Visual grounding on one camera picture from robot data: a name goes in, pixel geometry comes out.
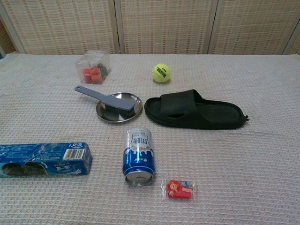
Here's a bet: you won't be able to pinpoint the blue white drink can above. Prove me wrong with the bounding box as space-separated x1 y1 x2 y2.
122 127 156 187

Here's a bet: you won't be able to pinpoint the black pouch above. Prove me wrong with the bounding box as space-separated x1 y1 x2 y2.
144 89 251 129

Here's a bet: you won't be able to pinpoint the grey brush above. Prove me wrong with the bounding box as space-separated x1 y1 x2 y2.
74 85 141 118

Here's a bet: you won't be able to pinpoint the woven folding screen panel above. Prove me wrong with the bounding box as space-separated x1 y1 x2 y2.
0 17 18 56
0 0 120 56
114 0 220 55
287 28 300 56
208 0 300 56

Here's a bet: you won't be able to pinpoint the clear plastic box red parts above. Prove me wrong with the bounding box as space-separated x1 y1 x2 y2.
75 50 111 84

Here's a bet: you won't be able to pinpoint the yellow tennis ball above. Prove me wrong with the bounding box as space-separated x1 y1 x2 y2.
151 63 172 83

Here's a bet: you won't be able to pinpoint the red wrapped candy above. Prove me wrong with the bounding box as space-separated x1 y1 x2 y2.
161 179 200 201

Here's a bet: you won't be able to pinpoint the blue cookie box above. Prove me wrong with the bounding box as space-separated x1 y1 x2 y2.
0 142 93 179

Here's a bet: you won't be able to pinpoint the beige woven table cloth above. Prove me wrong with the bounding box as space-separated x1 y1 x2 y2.
0 53 300 225

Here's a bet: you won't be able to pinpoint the round stainless steel plate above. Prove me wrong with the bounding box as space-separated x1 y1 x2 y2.
96 92 143 123

